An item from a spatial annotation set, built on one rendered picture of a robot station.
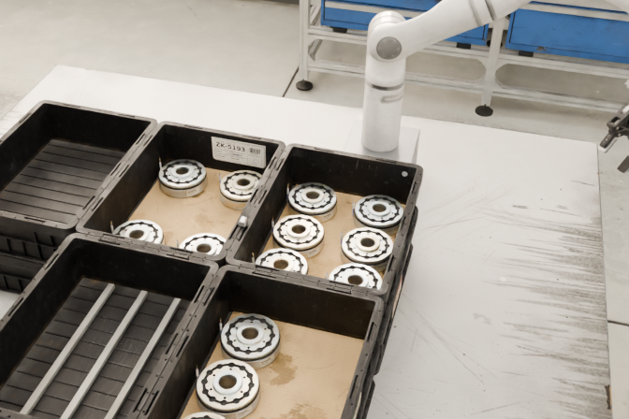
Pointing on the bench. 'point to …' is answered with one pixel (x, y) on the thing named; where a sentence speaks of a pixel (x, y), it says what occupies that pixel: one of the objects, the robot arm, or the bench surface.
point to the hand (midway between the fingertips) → (612, 159)
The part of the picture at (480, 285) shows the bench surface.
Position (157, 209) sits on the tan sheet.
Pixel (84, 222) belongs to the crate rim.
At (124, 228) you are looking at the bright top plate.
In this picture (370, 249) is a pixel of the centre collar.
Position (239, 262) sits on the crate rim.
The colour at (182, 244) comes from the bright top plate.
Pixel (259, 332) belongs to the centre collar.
